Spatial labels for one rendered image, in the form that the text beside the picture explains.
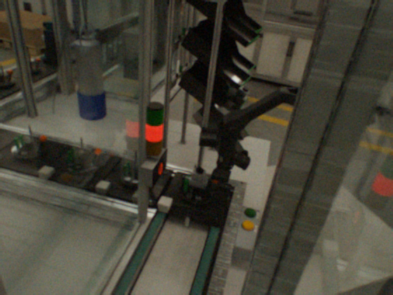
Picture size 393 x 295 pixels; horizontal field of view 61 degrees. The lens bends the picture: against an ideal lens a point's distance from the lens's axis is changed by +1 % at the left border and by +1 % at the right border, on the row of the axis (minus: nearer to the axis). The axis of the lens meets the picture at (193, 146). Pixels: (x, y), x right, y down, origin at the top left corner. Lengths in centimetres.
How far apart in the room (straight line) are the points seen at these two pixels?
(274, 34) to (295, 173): 497
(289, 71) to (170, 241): 426
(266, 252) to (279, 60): 501
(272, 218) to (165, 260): 99
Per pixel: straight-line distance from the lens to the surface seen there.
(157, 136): 95
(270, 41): 515
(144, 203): 113
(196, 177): 123
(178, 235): 122
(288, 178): 16
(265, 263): 20
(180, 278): 112
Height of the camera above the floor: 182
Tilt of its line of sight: 32 degrees down
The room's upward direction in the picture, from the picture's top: 7 degrees clockwise
